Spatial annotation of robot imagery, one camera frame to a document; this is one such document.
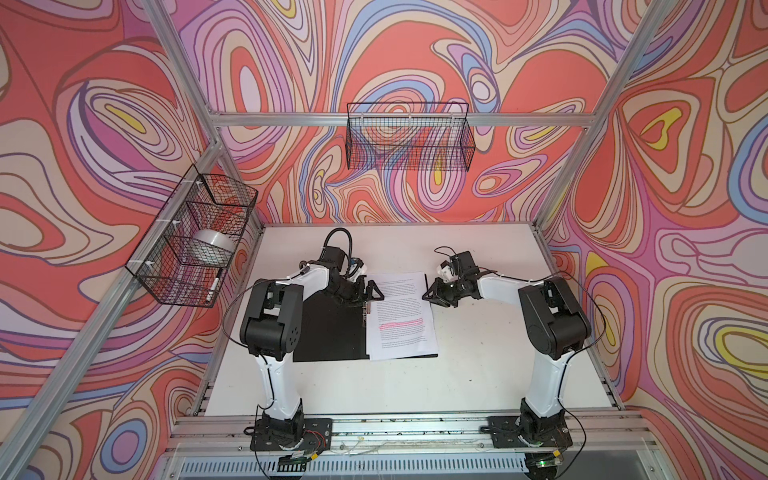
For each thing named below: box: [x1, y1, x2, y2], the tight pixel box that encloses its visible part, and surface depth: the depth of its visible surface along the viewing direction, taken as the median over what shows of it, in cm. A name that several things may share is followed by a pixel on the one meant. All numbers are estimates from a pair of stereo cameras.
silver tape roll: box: [193, 229, 237, 252], surface depth 75 cm
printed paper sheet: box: [366, 271, 438, 361], surface depth 94 cm
